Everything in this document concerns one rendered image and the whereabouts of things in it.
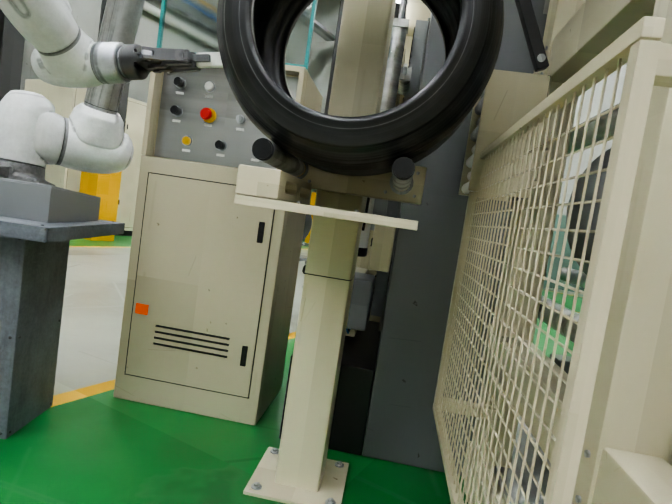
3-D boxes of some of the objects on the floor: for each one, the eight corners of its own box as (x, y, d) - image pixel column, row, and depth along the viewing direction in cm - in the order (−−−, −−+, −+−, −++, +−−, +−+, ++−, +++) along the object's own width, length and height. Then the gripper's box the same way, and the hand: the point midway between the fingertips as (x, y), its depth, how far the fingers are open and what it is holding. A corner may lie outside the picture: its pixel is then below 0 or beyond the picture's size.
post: (282, 463, 153) (409, -410, 133) (324, 472, 151) (459, -410, 132) (272, 486, 140) (411, -478, 120) (317, 496, 138) (466, -479, 119)
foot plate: (268, 449, 160) (269, 442, 160) (348, 465, 157) (349, 459, 157) (242, 494, 133) (243, 486, 133) (339, 515, 131) (340, 507, 130)
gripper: (109, 34, 104) (216, 30, 101) (140, 55, 117) (237, 52, 114) (109, 70, 104) (217, 67, 102) (141, 87, 117) (237, 85, 115)
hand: (212, 60), depth 108 cm, fingers closed
